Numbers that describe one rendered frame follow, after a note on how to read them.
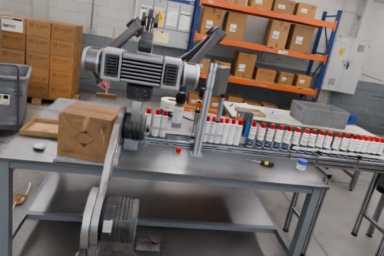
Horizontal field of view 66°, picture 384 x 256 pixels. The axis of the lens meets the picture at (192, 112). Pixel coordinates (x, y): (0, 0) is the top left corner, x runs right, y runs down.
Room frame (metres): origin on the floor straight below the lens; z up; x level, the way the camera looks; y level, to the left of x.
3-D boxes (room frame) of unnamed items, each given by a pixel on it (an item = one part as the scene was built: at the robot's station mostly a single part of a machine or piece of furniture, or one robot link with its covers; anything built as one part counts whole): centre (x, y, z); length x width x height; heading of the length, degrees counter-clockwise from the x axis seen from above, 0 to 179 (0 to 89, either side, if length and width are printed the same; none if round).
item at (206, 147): (2.12, -0.01, 0.85); 1.65 x 0.11 x 0.05; 101
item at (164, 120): (2.08, 0.19, 0.98); 0.05 x 0.05 x 0.20
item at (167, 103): (2.68, 0.20, 0.95); 0.20 x 0.20 x 0.14
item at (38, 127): (1.94, 0.97, 0.85); 0.30 x 0.26 x 0.04; 101
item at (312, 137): (2.31, -1.00, 0.98); 0.05 x 0.05 x 0.20
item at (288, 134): (2.27, -0.79, 0.98); 0.05 x 0.05 x 0.20
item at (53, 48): (5.12, 2.71, 0.70); 1.20 x 0.82 x 1.39; 104
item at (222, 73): (2.06, -0.14, 1.38); 0.17 x 0.10 x 0.19; 156
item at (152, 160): (2.29, 0.15, 0.82); 2.10 x 1.31 x 0.02; 101
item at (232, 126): (2.18, -0.33, 0.98); 0.05 x 0.05 x 0.20
